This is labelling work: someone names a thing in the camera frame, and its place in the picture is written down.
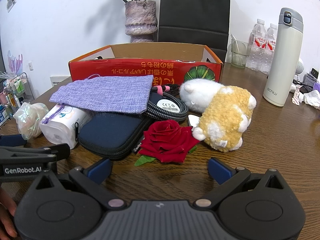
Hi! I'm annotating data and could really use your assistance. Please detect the purple ceramic vase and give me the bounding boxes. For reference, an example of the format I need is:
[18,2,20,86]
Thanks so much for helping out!
[124,0,159,43]

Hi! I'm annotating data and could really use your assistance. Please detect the navy zip case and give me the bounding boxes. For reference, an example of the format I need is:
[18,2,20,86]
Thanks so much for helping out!
[78,112,151,160]

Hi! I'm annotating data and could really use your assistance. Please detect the iridescent plastic wrap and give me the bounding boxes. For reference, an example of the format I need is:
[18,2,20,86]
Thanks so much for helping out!
[13,102,49,140]

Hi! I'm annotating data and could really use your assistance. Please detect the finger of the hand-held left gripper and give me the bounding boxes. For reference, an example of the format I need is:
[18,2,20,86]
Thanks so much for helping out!
[0,143,71,161]
[0,134,27,147]

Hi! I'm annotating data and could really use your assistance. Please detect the black paper bag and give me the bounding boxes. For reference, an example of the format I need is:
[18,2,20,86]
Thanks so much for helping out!
[158,0,232,57]

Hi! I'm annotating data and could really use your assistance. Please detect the translucent purple bag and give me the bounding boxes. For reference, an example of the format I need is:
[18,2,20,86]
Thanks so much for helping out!
[7,50,25,76]

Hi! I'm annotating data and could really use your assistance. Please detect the clear water bottle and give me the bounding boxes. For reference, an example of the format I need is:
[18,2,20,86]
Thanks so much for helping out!
[261,23,278,74]
[247,19,267,70]

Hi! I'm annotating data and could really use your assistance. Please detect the white and yellow plush toy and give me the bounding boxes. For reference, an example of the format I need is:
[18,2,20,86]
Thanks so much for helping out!
[179,78,257,153]

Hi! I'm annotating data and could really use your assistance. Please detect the metal storage rack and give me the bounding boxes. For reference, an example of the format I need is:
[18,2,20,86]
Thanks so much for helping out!
[0,71,35,128]

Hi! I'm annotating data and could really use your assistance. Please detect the black braided cable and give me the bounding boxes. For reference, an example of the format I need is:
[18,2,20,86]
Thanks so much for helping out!
[146,84,189,123]

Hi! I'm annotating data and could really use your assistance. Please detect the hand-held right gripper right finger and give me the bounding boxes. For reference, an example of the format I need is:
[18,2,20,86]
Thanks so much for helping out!
[193,157,285,210]

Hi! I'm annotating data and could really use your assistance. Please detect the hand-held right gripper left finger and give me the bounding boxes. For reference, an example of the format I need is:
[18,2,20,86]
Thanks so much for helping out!
[32,158,126,210]

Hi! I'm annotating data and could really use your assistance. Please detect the white flat box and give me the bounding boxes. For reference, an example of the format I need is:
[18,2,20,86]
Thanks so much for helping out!
[50,76,70,88]

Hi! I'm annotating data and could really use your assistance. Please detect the clear glass cup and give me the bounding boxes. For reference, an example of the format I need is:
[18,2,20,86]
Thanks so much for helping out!
[231,52,248,69]
[230,34,252,56]

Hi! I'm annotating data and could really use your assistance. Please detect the wooden desktop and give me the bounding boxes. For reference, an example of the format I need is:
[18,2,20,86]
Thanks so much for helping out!
[0,61,320,220]

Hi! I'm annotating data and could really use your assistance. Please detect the crumpled white tissue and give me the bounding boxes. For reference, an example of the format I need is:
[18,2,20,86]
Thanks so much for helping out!
[302,90,320,109]

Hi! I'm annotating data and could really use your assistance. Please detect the red fabric rose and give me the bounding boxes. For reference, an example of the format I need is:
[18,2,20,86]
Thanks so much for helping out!
[134,120,200,167]

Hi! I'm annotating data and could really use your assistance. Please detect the purple knitted pouch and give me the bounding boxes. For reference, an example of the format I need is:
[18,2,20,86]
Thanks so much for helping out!
[42,74,154,124]

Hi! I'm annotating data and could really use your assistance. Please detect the red cardboard box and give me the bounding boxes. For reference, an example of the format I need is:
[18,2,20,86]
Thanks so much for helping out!
[68,44,224,92]

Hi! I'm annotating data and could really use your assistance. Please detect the person's left hand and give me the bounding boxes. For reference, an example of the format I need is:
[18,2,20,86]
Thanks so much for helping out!
[0,188,18,238]

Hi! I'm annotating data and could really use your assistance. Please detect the cream thermos bottle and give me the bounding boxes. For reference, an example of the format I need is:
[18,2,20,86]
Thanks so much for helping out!
[262,7,303,107]

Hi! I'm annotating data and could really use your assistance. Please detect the white tissue pack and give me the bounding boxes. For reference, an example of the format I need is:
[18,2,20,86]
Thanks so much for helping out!
[39,104,92,150]

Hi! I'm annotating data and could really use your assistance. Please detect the red and white wrapper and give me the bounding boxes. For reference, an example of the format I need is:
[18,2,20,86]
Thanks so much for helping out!
[292,85,304,105]

